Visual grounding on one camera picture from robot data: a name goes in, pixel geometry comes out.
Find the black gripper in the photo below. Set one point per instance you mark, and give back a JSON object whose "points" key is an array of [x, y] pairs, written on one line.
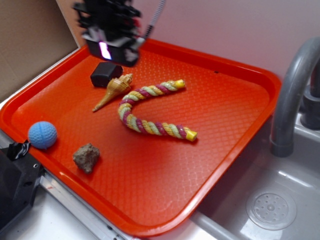
{"points": [[112, 30]]}

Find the black square pouch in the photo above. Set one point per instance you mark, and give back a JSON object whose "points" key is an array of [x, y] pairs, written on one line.
{"points": [[104, 73]]}

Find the tan conch seashell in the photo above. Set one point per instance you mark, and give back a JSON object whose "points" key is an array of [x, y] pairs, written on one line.
{"points": [[116, 87]]}

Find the cardboard panel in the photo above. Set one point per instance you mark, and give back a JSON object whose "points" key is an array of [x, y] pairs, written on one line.
{"points": [[34, 35]]}

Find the red plastic tray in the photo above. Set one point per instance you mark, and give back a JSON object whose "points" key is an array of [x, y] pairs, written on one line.
{"points": [[146, 185]]}

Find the brown rough rock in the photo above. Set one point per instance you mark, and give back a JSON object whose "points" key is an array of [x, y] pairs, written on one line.
{"points": [[86, 157]]}

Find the blue dimpled ball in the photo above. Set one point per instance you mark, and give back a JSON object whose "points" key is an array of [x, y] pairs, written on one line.
{"points": [[42, 135]]}

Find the grey toy faucet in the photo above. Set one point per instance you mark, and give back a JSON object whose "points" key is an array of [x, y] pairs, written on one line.
{"points": [[290, 99]]}

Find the grey toy sink basin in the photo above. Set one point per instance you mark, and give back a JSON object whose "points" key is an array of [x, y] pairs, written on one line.
{"points": [[264, 197]]}

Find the multicolour twisted rope toy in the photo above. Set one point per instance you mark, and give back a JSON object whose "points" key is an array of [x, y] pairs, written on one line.
{"points": [[145, 111]]}

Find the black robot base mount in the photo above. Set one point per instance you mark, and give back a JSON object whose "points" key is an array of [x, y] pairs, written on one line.
{"points": [[20, 175]]}

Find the dark faucet handle knob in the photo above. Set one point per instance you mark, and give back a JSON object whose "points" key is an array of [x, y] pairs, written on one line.
{"points": [[311, 101]]}

